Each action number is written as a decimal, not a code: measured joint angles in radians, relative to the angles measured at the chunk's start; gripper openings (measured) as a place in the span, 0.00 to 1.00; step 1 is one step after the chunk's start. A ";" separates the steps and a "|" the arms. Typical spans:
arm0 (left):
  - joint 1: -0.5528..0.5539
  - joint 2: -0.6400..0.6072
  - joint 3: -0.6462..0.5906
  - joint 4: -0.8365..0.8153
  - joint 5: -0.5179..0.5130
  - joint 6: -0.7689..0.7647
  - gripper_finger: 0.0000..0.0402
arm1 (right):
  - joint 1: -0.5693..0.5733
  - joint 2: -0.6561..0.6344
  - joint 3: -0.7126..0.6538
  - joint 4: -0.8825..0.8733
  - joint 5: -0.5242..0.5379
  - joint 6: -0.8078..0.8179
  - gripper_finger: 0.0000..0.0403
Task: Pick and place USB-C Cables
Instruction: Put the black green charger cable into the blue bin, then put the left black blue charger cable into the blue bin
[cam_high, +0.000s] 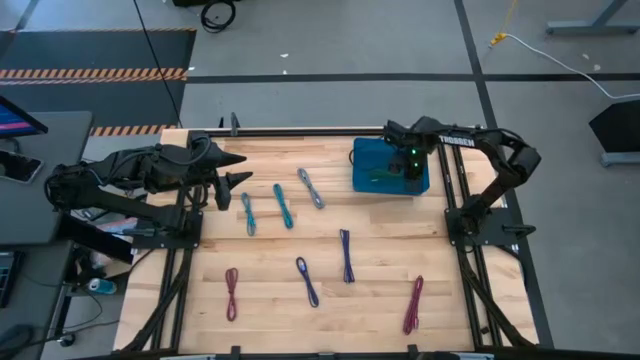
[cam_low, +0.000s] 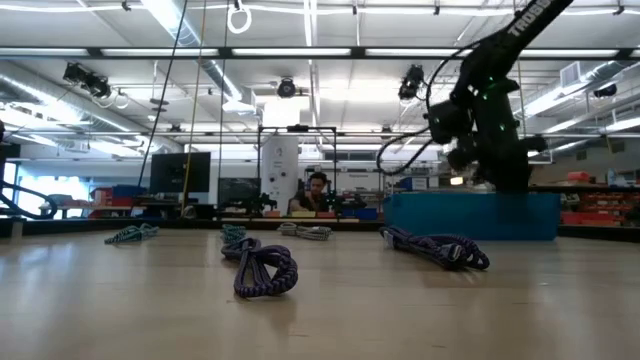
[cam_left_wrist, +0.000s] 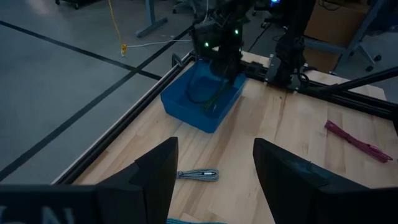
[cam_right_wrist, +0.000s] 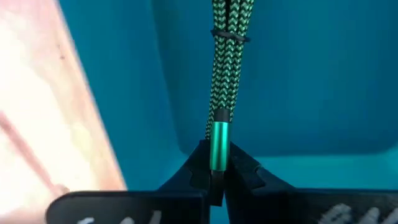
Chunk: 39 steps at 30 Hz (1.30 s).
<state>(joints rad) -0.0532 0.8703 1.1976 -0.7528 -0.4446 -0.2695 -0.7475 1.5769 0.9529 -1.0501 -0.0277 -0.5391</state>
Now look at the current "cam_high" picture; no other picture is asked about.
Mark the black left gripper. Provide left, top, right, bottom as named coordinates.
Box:
left=187, top=130, right=254, bottom=191

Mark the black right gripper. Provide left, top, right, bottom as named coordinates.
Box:
left=402, top=153, right=429, bottom=195

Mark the light teal USB-C cable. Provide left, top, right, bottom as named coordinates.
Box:
left=240, top=191, right=258, bottom=237

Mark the blue plastic tray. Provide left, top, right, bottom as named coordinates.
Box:
left=351, top=137, right=431, bottom=196

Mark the grey USB-C cable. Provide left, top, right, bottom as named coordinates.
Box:
left=296, top=167, right=326, bottom=210

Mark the dark purple USB-C cable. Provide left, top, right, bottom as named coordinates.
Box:
left=339, top=228, right=356, bottom=285

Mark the magenta USB-C cable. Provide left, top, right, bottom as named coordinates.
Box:
left=402, top=274, right=425, bottom=336

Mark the dark red USB-C cable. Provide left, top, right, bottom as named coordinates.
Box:
left=224, top=267, right=240, bottom=323

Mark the blue USB-C cable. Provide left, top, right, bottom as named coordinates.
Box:
left=295, top=256, right=320, bottom=309

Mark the black desk support beam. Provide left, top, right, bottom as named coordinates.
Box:
left=58, top=213, right=135, bottom=265

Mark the teal drink can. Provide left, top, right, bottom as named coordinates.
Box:
left=85, top=277, right=119, bottom=296

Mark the black hazard-striped floor mat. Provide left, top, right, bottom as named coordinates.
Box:
left=0, top=27, right=198, bottom=137

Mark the grey desk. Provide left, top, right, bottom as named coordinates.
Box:
left=0, top=110, right=94, bottom=246
left=0, top=240, right=75, bottom=360

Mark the black panel with grey foot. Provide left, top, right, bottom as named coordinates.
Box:
left=588, top=98, right=640, bottom=168

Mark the black smartphone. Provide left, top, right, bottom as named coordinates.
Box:
left=0, top=148, right=45, bottom=185

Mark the computer monitor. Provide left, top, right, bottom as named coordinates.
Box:
left=0, top=94, right=50, bottom=140

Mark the grey table leg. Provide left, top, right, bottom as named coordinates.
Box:
left=544, top=0, right=640, bottom=36

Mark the grey lower desk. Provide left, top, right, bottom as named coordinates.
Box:
left=0, top=240, right=75, bottom=360

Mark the black keyboard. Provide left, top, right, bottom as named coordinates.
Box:
left=0, top=251, right=25, bottom=309

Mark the black computer mouse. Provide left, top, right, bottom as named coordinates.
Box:
left=0, top=323, right=35, bottom=357

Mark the black aluminium table frame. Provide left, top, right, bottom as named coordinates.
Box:
left=119, top=126, right=541, bottom=360

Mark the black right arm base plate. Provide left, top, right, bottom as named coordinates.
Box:
left=444, top=207, right=537, bottom=247

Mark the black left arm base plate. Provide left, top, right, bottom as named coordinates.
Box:
left=130, top=209, right=204, bottom=250

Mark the thin black floor cable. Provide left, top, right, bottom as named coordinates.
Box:
left=131, top=0, right=184, bottom=129

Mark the coiled black cable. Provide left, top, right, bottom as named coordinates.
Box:
left=199, top=0, right=238, bottom=34

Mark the yellow floor cable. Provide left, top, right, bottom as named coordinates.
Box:
left=488, top=0, right=519, bottom=48

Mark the white floor cable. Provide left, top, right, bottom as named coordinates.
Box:
left=501, top=32, right=640, bottom=101

